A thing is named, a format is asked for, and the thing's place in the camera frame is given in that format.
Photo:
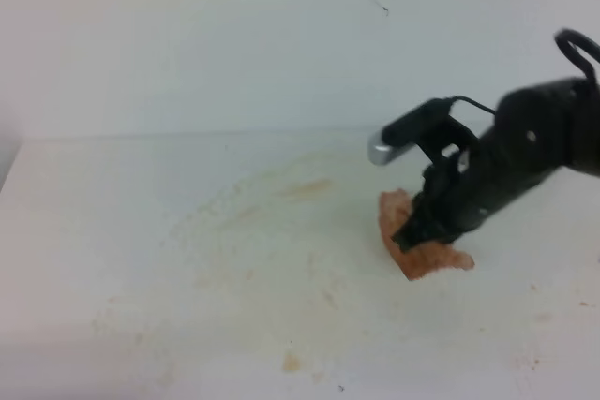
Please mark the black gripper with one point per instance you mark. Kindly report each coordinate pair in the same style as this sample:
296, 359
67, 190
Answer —
466, 189

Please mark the pink brown wiping rag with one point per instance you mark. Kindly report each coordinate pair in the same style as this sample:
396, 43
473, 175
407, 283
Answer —
395, 207

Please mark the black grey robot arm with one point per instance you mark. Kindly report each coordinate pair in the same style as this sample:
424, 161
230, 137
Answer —
535, 131

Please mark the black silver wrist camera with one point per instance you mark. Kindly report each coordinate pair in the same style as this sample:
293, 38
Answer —
429, 126

